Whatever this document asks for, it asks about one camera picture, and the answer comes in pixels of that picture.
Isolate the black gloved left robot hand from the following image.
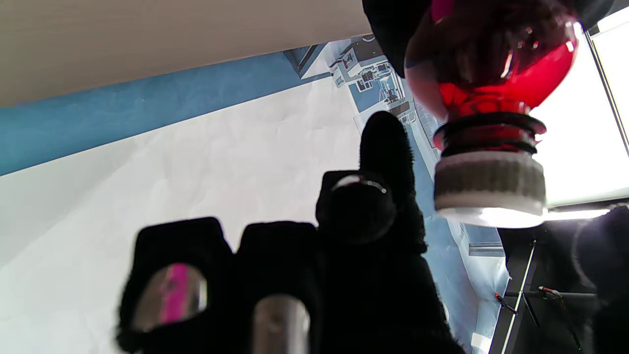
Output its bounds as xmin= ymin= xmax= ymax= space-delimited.
xmin=361 ymin=0 xmax=616 ymax=80

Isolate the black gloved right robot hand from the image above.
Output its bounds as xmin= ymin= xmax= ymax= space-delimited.
xmin=115 ymin=111 xmax=629 ymax=354

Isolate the red transparent sample bottle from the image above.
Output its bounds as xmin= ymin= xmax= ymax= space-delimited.
xmin=403 ymin=0 xmax=581 ymax=158

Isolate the white round bottle cap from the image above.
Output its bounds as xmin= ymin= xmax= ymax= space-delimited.
xmin=433 ymin=150 xmax=548 ymax=229

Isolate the blue lab print banner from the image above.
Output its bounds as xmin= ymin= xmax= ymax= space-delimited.
xmin=0 ymin=37 xmax=512 ymax=354

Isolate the black metal frame stand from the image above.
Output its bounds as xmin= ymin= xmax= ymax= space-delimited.
xmin=489 ymin=224 xmax=602 ymax=354

